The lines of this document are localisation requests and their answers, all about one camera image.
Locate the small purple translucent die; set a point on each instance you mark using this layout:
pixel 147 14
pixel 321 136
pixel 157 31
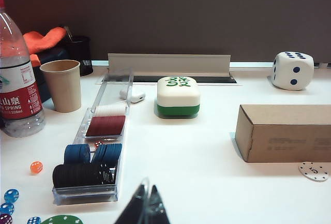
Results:
pixel 5 219

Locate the blue poker chip stack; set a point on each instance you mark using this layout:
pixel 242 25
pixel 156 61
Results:
pixel 107 154
pixel 76 154

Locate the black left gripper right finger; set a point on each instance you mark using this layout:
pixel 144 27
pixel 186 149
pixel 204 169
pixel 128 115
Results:
pixel 159 211

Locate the clear plastic chip tray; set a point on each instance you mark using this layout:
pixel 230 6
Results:
pixel 121 156

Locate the orange cloth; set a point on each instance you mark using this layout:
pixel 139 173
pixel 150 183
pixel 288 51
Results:
pixel 38 40

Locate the white poker chip stack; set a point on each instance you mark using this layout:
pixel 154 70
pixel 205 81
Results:
pixel 110 110

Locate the green poker chip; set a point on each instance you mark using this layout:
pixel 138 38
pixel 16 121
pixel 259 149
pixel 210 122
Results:
pixel 62 220

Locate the small orange translucent die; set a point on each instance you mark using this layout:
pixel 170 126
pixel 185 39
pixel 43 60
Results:
pixel 37 167

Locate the wide grey-brown desk divider panel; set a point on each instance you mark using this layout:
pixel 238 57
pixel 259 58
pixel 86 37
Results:
pixel 181 14

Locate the brown cardboard box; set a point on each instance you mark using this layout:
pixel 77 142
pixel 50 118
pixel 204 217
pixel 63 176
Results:
pixel 284 131

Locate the black poker chip stack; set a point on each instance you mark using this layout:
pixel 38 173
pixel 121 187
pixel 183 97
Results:
pixel 77 176

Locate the white and green case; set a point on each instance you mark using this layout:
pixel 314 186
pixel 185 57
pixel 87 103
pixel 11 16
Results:
pixel 178 97

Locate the red poker chip stack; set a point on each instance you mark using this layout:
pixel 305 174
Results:
pixel 106 125

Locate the clear plastic tray lid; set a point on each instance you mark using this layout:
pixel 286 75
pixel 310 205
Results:
pixel 102 89

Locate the beige paper cup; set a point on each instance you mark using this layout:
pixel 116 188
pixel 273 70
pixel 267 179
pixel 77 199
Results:
pixel 64 87

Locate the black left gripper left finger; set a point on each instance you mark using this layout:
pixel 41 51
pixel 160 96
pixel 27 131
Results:
pixel 137 208

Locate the white earbuds case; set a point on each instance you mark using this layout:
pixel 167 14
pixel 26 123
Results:
pixel 134 96

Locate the small red translucent die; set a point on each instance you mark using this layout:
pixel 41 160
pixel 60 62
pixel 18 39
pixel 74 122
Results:
pixel 98 145

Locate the large white die blue dots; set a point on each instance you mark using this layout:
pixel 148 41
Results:
pixel 292 71

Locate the clear water bottle red label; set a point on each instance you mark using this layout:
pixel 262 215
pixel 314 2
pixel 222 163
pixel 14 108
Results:
pixel 15 92

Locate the small blue translucent die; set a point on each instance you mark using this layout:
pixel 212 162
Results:
pixel 11 196
pixel 6 209
pixel 34 220

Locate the black mug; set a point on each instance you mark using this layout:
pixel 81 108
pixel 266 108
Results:
pixel 82 53

